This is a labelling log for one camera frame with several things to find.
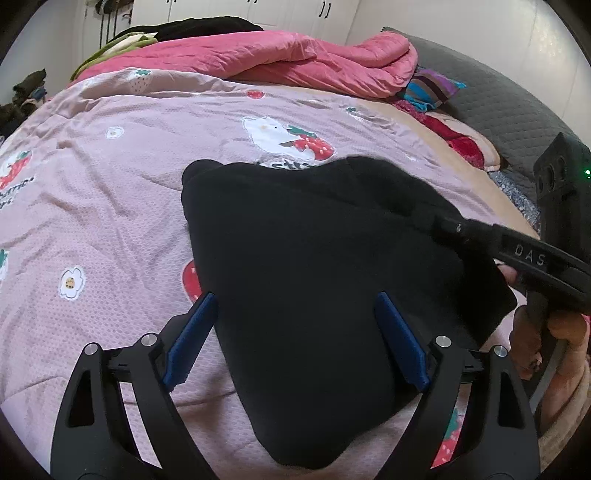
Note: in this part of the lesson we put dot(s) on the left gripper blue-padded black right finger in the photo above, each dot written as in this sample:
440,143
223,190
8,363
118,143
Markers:
498,440

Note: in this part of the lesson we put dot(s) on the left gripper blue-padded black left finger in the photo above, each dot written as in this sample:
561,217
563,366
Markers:
92,438

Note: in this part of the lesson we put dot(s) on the black sweatshirt with orange patches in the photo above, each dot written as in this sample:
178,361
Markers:
297,260

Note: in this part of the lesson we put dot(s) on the pile of dark clothes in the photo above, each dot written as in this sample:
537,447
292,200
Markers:
28,96

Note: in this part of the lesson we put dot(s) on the person's right hand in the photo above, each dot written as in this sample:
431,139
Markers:
537,324

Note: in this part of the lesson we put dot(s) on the dark floral bed sheet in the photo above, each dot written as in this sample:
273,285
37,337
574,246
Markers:
526,206

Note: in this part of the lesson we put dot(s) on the grey quilted headboard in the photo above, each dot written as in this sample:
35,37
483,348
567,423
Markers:
517,123

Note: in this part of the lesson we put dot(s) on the red patterned blanket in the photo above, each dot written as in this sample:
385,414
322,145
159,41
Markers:
470,144

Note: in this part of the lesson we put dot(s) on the pink strawberry print quilt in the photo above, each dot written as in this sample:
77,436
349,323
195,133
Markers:
94,245

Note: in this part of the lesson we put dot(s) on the striped colourful pillow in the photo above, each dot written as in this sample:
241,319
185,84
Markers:
428,89

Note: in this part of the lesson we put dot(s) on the hot pink comforter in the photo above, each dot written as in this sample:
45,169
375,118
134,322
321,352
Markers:
378,68

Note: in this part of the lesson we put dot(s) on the olive green blanket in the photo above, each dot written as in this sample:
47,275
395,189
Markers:
124,44

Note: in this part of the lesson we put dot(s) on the black garment on bed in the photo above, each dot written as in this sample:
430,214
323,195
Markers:
193,27

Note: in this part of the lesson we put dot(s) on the white wardrobe with black handles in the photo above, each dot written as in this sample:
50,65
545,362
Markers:
326,20

